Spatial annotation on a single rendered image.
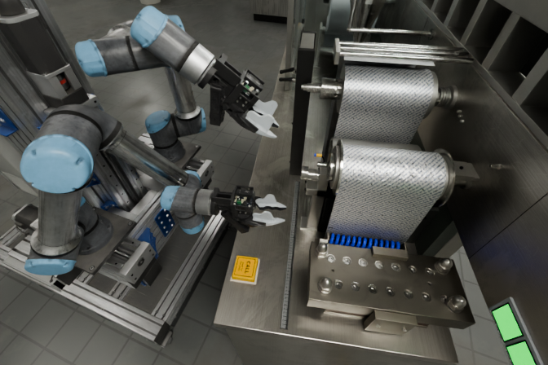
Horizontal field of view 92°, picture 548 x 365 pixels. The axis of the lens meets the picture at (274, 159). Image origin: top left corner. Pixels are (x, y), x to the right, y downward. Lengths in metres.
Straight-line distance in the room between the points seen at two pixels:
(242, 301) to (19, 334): 1.62
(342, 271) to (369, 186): 0.26
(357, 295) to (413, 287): 0.15
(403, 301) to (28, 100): 1.23
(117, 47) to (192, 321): 1.54
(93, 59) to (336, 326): 0.89
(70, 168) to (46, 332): 1.61
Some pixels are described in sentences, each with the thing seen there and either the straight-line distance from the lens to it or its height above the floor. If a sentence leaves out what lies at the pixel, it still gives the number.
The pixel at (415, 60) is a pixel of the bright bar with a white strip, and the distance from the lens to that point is 0.84.
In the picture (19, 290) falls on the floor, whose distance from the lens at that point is 2.43.
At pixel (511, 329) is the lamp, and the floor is 1.19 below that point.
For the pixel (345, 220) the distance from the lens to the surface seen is 0.79.
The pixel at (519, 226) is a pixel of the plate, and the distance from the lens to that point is 0.69.
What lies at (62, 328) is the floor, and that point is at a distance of 2.16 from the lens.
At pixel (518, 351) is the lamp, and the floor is 1.18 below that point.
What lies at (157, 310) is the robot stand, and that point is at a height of 0.23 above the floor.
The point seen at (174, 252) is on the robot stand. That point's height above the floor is 0.21.
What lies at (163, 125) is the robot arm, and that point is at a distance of 1.27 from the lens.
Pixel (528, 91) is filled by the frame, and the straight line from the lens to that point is 0.73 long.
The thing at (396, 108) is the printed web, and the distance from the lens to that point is 0.83.
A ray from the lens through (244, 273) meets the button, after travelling 0.89.
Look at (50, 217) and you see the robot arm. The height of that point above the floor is 1.19.
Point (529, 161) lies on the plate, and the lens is 0.68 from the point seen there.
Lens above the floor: 1.75
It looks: 45 degrees down
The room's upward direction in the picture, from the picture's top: straight up
